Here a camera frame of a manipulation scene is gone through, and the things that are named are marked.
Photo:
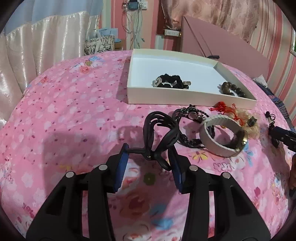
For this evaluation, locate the white pillow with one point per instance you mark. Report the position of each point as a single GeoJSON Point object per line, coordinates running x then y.
{"type": "Point", "coordinates": [261, 80]}

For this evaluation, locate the pink floral blanket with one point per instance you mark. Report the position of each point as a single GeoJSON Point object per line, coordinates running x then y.
{"type": "Point", "coordinates": [69, 115]}

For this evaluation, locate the white shallow cardboard box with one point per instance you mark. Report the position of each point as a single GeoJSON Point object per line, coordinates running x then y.
{"type": "Point", "coordinates": [175, 62]}

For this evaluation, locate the white wall socket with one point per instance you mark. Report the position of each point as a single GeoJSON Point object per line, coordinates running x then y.
{"type": "Point", "coordinates": [143, 4]}

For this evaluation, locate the black scrunchie with metal charms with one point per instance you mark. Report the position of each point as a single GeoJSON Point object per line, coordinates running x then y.
{"type": "Point", "coordinates": [171, 77]}

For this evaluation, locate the pink patterned curtain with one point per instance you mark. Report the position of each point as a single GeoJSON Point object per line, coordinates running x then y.
{"type": "Point", "coordinates": [219, 14]}

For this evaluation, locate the black clip on headboard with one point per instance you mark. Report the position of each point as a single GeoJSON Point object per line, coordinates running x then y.
{"type": "Point", "coordinates": [213, 56]}

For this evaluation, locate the purple patterned quilt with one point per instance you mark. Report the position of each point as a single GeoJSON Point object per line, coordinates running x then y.
{"type": "Point", "coordinates": [281, 104]}

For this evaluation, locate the bronze coin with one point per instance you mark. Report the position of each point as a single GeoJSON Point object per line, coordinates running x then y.
{"type": "Point", "coordinates": [149, 179]}

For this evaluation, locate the person's right hand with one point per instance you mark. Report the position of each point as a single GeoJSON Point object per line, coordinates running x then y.
{"type": "Point", "coordinates": [293, 176]}

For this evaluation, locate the blue curtain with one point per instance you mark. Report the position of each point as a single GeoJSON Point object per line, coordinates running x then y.
{"type": "Point", "coordinates": [57, 9]}

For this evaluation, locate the white power strip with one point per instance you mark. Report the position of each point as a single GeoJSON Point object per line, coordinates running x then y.
{"type": "Point", "coordinates": [172, 33]}

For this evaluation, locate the blue wall device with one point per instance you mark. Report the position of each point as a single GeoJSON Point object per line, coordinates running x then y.
{"type": "Point", "coordinates": [133, 5]}

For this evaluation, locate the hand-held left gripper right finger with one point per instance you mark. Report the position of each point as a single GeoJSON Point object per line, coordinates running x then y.
{"type": "Point", "coordinates": [177, 171]}

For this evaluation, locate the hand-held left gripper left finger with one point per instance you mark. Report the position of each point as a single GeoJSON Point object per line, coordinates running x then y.
{"type": "Point", "coordinates": [122, 166]}

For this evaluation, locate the blue gift bag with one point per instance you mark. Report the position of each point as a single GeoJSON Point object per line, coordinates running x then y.
{"type": "Point", "coordinates": [108, 32]}

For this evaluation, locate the white satin curtain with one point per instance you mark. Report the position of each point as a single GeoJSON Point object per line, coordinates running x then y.
{"type": "Point", "coordinates": [46, 46]}

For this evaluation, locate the black hair claw clip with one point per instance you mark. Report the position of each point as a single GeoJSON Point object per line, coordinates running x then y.
{"type": "Point", "coordinates": [150, 122]}

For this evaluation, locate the pink headboard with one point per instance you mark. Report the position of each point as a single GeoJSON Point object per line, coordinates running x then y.
{"type": "Point", "coordinates": [231, 46]}

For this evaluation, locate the cream fabric scrunchie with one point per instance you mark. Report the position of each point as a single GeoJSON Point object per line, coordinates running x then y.
{"type": "Point", "coordinates": [253, 131]}

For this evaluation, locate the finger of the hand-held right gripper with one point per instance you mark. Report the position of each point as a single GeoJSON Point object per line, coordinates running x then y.
{"type": "Point", "coordinates": [282, 134]}

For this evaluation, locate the brown cardboard box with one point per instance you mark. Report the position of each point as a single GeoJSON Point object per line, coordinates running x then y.
{"type": "Point", "coordinates": [119, 44]}

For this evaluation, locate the floral paper bag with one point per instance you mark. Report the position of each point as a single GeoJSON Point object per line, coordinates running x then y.
{"type": "Point", "coordinates": [99, 45]}

